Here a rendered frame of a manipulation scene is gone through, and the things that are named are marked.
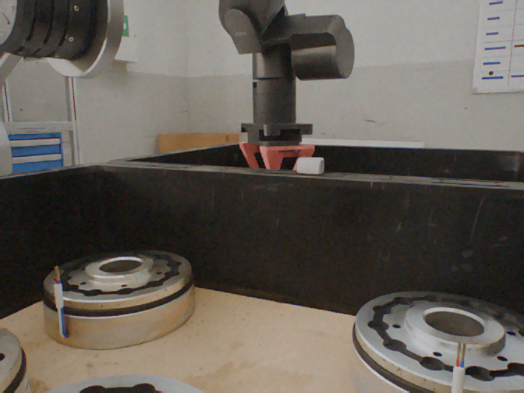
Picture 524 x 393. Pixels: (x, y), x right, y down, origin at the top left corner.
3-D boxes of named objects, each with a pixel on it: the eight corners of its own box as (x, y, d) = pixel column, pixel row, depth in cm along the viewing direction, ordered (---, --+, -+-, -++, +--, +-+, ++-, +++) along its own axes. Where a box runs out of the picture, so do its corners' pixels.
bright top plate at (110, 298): (9, 294, 28) (8, 285, 28) (115, 249, 37) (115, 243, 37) (130, 322, 24) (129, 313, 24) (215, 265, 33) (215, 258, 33)
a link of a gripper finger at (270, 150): (292, 192, 61) (292, 126, 59) (315, 202, 54) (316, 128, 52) (247, 196, 58) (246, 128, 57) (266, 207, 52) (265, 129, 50)
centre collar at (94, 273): (69, 279, 29) (68, 270, 29) (118, 257, 34) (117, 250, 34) (125, 291, 28) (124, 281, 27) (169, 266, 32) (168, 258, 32)
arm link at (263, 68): (267, 37, 57) (242, 31, 53) (313, 31, 54) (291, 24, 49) (267, 90, 59) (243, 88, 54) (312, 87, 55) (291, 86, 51)
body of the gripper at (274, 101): (281, 134, 62) (281, 83, 61) (313, 138, 53) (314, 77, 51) (239, 136, 60) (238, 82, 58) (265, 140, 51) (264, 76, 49)
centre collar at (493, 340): (400, 345, 21) (401, 334, 21) (406, 305, 26) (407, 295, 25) (513, 367, 19) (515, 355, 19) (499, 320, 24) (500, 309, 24)
